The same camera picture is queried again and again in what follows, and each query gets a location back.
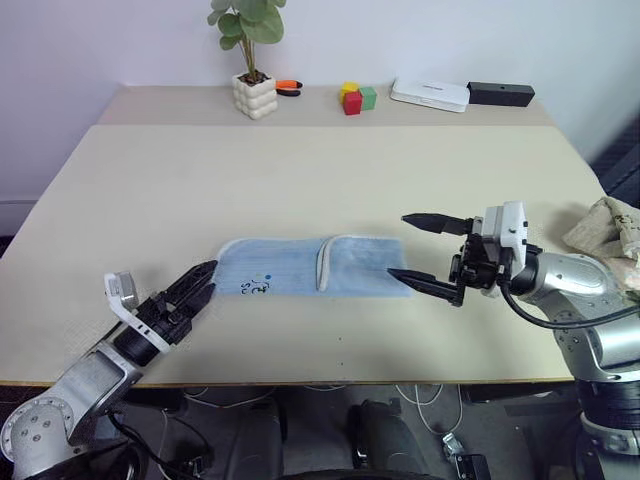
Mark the dark rounded shape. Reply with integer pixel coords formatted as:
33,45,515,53
347,398,444,472

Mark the light blue cloth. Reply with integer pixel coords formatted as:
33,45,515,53
215,234,414,300

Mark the cream bubble plant pot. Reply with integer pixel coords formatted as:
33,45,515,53
232,72,279,122

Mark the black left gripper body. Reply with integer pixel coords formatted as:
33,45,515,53
133,289,197,347

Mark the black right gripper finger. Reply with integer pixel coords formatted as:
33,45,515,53
387,268,467,308
400,212,474,236

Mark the green leafy plant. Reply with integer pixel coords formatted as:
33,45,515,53
207,0,286,84

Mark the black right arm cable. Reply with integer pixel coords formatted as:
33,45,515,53
499,279,640,331

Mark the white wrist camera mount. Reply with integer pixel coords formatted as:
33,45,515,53
482,201,530,250
103,271,172,354

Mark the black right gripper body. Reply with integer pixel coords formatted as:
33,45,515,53
449,217,513,291

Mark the beige crumpled cloth bag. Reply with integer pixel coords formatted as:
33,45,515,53
563,196,640,292

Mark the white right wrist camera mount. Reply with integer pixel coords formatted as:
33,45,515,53
482,201,530,250

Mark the white floor cable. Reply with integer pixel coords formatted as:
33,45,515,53
183,384,274,409
399,383,464,437

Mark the black woven chair back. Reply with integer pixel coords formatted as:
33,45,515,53
589,117,640,206

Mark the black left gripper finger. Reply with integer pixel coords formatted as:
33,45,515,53
163,259,219,307
188,283,218,321

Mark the black rectangular box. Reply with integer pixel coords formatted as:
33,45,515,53
467,81,535,108

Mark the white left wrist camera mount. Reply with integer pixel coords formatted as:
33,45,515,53
103,271,172,354

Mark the white flat box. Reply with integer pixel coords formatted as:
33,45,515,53
390,77,471,114

